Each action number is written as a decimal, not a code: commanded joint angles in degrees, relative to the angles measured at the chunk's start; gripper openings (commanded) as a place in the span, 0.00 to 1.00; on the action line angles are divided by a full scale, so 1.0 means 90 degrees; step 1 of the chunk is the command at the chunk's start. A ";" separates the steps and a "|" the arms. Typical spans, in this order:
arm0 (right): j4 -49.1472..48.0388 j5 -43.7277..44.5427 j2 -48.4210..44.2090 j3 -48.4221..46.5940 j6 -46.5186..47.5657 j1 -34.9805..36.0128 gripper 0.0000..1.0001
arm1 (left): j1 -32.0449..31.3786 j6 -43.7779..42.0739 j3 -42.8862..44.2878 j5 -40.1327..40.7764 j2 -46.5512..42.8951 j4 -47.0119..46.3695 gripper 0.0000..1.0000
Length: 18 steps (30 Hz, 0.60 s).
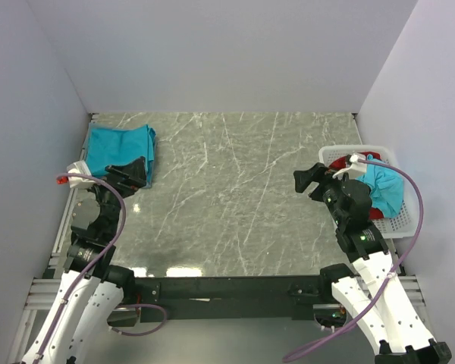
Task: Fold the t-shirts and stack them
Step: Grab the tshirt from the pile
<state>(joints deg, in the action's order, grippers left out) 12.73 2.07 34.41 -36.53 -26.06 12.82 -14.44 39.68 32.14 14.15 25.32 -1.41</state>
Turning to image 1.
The folded teal t-shirt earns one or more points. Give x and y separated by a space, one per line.
117 149

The red t-shirt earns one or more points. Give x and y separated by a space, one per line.
384 186

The white plastic basket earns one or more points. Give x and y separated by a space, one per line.
404 225

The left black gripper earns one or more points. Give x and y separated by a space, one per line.
127 177

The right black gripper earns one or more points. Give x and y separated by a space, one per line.
320 172

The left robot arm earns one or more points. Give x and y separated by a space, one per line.
90 287

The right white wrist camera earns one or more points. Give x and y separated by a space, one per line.
350 166

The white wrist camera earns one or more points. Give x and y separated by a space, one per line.
80 178
350 166

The black base beam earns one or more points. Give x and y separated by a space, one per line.
302 297

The turquoise t-shirt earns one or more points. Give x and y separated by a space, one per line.
386 191

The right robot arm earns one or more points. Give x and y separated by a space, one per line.
369 290

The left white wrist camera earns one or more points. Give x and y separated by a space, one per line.
80 178

